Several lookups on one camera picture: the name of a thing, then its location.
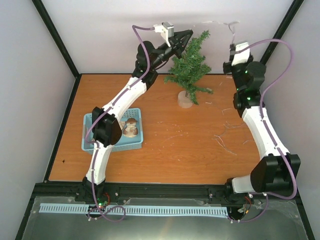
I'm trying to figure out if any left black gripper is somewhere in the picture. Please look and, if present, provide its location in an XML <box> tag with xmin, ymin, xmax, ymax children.
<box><xmin>150</xmin><ymin>30</ymin><xmax>192</xmax><ymax>70</ymax></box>

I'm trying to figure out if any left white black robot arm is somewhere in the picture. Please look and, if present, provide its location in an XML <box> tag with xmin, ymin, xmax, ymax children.
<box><xmin>77</xmin><ymin>29</ymin><xmax>193</xmax><ymax>202</ymax></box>

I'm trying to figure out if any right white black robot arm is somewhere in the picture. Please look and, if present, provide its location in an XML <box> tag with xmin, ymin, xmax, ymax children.
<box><xmin>223</xmin><ymin>42</ymin><xmax>301</xmax><ymax>200</ymax></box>

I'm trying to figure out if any small green christmas tree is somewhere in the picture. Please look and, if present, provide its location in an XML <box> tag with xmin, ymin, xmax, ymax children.
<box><xmin>164</xmin><ymin>30</ymin><xmax>213</xmax><ymax>105</ymax></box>

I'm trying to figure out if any beige wooden heart ornament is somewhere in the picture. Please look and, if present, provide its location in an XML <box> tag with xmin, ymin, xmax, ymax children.
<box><xmin>119</xmin><ymin>121</ymin><xmax>126</xmax><ymax>130</ymax></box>

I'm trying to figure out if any snowman ornament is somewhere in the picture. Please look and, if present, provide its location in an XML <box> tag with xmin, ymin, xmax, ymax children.
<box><xmin>123</xmin><ymin>118</ymin><xmax>139</xmax><ymax>138</ymax></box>

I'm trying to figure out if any blue plastic basket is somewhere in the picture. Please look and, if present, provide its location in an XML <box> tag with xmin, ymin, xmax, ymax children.
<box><xmin>81</xmin><ymin>108</ymin><xmax>144</xmax><ymax>155</ymax></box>

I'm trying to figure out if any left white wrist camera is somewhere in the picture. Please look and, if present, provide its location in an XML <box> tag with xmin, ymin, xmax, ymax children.
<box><xmin>153</xmin><ymin>22</ymin><xmax>175</xmax><ymax>47</ymax></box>

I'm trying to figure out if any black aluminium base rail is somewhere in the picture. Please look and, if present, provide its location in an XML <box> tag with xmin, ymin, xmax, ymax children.
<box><xmin>32</xmin><ymin>181</ymin><xmax>298</xmax><ymax>208</ymax></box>

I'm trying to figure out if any purple floor cable loop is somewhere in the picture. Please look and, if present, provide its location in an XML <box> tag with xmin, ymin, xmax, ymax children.
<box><xmin>86</xmin><ymin>193</ymin><xmax>126</xmax><ymax>223</ymax></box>

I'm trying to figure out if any light blue cable duct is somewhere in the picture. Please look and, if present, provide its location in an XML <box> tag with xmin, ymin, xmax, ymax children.
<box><xmin>38</xmin><ymin>203</ymin><xmax>228</xmax><ymax>218</ymax></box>

